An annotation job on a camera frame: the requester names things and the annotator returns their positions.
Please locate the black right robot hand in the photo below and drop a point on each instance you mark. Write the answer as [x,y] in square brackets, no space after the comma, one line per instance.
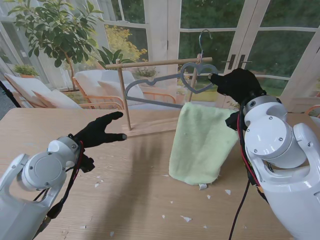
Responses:
[240,85]

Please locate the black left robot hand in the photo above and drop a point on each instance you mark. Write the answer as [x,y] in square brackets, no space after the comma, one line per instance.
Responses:
[97,135]

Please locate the light green square towel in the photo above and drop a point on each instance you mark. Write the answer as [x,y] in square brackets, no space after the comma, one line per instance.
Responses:
[200,145]

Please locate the grey heart clothes hanger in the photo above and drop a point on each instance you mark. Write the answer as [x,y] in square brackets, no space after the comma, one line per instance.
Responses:
[165,78]

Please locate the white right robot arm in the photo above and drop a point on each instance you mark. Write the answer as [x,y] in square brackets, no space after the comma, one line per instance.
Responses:
[275,140]

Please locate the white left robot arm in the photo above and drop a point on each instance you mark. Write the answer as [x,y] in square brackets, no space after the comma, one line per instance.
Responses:
[42,172]

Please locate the printed garden room backdrop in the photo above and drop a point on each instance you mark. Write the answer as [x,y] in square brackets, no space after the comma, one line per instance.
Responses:
[275,37]

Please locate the wooden hanging rack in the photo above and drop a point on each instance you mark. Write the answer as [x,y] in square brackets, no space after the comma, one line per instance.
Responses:
[150,64]

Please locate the black tripod leg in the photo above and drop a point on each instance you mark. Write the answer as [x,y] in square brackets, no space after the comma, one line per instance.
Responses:
[8,93]

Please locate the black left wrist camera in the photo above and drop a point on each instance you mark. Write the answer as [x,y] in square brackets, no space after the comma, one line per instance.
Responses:
[87,163]

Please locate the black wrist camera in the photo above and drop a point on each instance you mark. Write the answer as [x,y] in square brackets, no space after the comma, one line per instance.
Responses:
[233,121]
[87,163]

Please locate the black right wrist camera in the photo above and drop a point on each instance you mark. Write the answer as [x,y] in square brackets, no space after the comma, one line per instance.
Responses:
[233,121]

